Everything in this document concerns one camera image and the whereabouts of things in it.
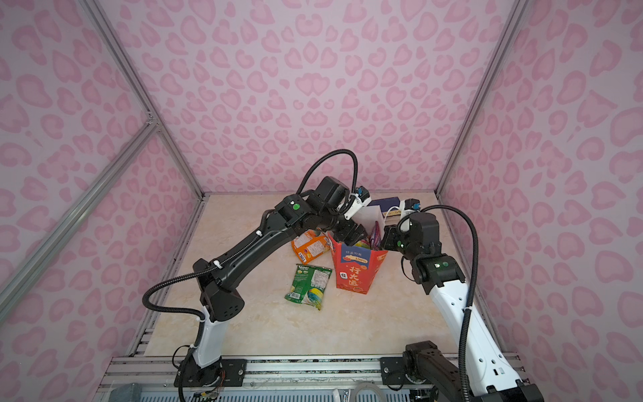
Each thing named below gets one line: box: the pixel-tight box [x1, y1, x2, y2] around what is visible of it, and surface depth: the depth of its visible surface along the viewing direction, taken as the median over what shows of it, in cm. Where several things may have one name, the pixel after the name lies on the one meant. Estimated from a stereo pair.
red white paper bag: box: [328, 204, 389, 295], surface depth 80 cm
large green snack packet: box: [284, 263, 333, 311], surface depth 90 cm
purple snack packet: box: [370, 220, 382, 251], surface depth 85 cm
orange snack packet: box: [291, 229, 331, 265], surface depth 100 cm
